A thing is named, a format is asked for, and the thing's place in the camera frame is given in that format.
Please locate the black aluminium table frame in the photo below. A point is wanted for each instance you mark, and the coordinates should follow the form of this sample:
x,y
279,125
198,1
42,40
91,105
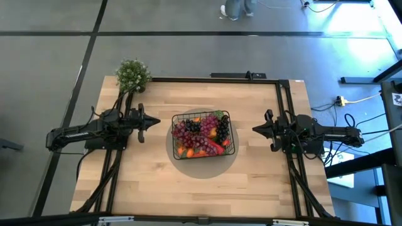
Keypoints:
x,y
220,79

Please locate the white marker label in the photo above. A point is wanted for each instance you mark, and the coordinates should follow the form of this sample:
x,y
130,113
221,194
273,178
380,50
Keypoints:
x,y
397,100

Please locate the small green potted plant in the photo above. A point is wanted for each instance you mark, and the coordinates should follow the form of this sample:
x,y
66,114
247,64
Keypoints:
x,y
133,75

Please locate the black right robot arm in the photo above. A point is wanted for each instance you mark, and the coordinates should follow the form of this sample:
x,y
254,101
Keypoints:
x,y
333,135

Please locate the dark grey floor object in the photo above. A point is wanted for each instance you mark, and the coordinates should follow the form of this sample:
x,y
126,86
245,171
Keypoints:
x,y
9,145

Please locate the black bracket bar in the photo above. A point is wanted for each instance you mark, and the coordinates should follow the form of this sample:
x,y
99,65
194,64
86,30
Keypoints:
x,y
232,75

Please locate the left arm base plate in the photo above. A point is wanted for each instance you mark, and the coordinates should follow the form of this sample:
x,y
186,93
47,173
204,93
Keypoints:
x,y
94,146

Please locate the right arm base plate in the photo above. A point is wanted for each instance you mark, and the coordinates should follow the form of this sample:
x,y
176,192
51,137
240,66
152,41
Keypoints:
x,y
315,150

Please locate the black floor beam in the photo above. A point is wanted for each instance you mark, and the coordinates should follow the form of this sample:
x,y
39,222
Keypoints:
x,y
361,80

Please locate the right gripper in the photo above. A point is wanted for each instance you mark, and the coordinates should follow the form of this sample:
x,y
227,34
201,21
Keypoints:
x,y
277,130

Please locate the silver bracket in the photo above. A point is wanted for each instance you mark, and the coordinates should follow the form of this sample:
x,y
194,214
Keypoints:
x,y
116,219
290,222

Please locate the white power strip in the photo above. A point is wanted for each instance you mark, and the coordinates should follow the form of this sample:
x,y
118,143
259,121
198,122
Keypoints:
x,y
340,101

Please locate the person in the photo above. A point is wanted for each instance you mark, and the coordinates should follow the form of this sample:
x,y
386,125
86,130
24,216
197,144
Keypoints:
x,y
237,7

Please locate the small red chili pepper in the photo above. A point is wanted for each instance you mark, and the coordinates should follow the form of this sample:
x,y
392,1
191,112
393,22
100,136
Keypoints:
x,y
226,142

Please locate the white sheet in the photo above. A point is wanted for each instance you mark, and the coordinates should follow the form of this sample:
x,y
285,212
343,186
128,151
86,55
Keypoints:
x,y
342,181

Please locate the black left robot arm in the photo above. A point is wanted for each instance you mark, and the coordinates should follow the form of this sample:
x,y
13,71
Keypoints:
x,y
78,133

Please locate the grey round mat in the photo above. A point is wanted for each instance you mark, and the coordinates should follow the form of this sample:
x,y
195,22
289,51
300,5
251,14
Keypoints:
x,y
204,169

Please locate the black crossbar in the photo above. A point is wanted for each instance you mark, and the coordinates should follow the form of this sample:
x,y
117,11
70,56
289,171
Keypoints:
x,y
63,219

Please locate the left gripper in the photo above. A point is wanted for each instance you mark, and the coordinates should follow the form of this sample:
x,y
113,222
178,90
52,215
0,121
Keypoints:
x,y
138,120

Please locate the black slanted bar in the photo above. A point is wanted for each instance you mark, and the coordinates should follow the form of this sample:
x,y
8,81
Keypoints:
x,y
361,163

